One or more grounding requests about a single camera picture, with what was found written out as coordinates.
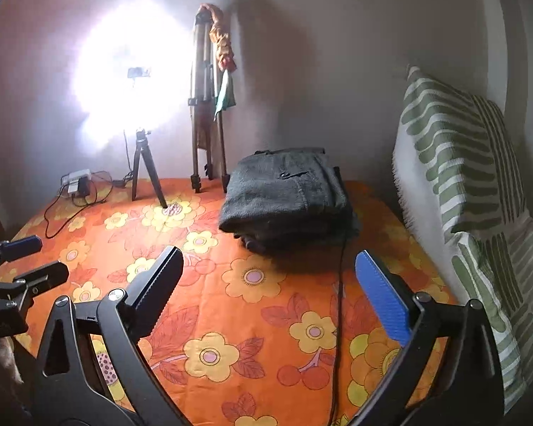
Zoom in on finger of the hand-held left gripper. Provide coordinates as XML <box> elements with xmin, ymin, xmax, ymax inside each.
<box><xmin>9</xmin><ymin>262</ymin><xmax>69</xmax><ymax>312</ymax></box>
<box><xmin>0</xmin><ymin>235</ymin><xmax>43</xmax><ymax>276</ymax></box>

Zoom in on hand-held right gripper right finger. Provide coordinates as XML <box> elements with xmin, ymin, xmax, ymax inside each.
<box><xmin>351</xmin><ymin>251</ymin><xmax>506</xmax><ymax>426</ymax></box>

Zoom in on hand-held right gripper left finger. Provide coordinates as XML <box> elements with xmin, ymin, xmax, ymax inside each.
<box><xmin>34</xmin><ymin>246</ymin><xmax>192</xmax><ymax>426</ymax></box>

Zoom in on grey checked pants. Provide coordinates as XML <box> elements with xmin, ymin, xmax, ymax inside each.
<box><xmin>219</xmin><ymin>147</ymin><xmax>361</xmax><ymax>255</ymax></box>

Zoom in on white power strip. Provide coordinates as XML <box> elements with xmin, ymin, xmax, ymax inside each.
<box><xmin>62</xmin><ymin>169</ymin><xmax>92</xmax><ymax>187</ymax></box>

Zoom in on orange floral bedsheet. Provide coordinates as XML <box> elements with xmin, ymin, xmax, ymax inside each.
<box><xmin>0</xmin><ymin>177</ymin><xmax>465</xmax><ymax>426</ymax></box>

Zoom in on small black tripod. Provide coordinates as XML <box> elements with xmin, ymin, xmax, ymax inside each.
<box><xmin>131</xmin><ymin>128</ymin><xmax>168</xmax><ymax>209</ymax></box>

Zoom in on green thin striped pillow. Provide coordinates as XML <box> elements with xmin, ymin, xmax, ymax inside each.
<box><xmin>444</xmin><ymin>93</ymin><xmax>533</xmax><ymax>414</ymax></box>

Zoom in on green leaf striped pillow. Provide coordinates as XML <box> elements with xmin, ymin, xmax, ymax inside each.
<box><xmin>391</xmin><ymin>65</ymin><xmax>528</xmax><ymax>249</ymax></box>

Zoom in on wooden tripod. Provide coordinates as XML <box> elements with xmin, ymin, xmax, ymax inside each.
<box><xmin>187</xmin><ymin>5</ymin><xmax>230</xmax><ymax>194</ymax></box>

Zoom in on green cloth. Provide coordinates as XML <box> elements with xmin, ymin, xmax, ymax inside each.
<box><xmin>213</xmin><ymin>69</ymin><xmax>237</xmax><ymax>121</ymax></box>

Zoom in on orange cloth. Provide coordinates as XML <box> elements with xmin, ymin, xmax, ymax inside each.
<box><xmin>199</xmin><ymin>4</ymin><xmax>239</xmax><ymax>72</ymax></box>

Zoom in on long black charger cable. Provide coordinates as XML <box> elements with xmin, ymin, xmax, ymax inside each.
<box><xmin>43</xmin><ymin>171</ymin><xmax>114</xmax><ymax>239</ymax></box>

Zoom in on thin black cable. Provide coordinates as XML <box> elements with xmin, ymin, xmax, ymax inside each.
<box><xmin>328</xmin><ymin>166</ymin><xmax>357</xmax><ymax>426</ymax></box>

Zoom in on bright ring light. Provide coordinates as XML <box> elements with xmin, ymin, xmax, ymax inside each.
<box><xmin>71</xmin><ymin>0</ymin><xmax>194</xmax><ymax>143</ymax></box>

